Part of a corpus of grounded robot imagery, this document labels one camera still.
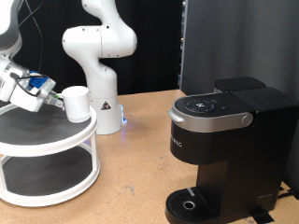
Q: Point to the black curtain backdrop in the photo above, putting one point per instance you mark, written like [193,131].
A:
[155,56]

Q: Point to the green tape piece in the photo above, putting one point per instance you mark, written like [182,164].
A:
[58,96]

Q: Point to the black tape strip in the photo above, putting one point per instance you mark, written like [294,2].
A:
[261,216]

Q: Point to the white mug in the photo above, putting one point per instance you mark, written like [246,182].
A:
[78,105]

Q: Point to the black drip tray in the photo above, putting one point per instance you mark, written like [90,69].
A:
[179,203]

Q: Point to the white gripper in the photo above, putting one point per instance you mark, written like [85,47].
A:
[26,98]

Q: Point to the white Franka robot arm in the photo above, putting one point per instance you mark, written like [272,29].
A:
[99,77]

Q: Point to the grey partition panel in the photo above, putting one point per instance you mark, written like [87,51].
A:
[233,37]

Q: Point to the white two-tier turntable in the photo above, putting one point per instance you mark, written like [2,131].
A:
[46,147]

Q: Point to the black Keurig coffee machine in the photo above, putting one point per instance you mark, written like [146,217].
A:
[249,149]

